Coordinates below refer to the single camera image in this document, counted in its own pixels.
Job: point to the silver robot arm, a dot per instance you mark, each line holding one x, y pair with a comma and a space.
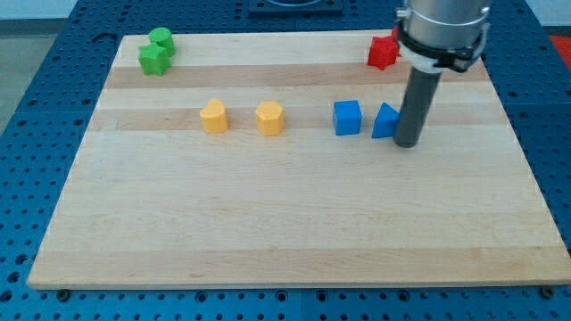
435, 35

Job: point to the red block behind arm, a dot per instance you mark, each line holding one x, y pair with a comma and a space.
394, 34

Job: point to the yellow hexagon block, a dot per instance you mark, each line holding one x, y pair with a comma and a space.
270, 118

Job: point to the light wooden board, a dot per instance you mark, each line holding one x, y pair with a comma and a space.
154, 202

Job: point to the blue cube block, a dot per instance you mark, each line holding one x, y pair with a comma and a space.
347, 117

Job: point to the yellow heart block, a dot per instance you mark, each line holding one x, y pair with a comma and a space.
214, 117

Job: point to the blue triangle block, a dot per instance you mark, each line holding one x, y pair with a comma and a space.
386, 122

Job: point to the red star block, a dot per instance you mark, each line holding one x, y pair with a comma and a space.
383, 52

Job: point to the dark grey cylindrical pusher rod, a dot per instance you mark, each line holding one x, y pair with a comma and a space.
419, 94

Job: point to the green star block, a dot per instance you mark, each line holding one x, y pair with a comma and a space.
154, 59

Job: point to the green cylinder block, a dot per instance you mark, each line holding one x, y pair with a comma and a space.
163, 37

